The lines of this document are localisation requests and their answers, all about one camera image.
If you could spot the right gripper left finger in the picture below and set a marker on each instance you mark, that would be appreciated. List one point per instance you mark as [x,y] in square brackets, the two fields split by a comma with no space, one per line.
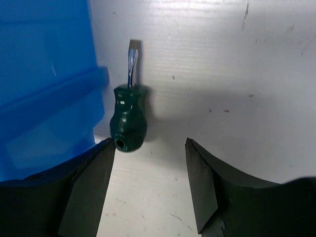
[64,201]

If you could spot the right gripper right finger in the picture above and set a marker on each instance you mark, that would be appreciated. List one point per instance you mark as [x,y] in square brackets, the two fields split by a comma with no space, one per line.
[231,203]

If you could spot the small green stubby screwdriver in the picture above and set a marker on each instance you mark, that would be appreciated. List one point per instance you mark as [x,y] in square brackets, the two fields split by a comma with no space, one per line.
[128,125]

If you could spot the blue three-compartment plastic bin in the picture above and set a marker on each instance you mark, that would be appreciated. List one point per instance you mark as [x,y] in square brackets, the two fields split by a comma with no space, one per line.
[50,85]

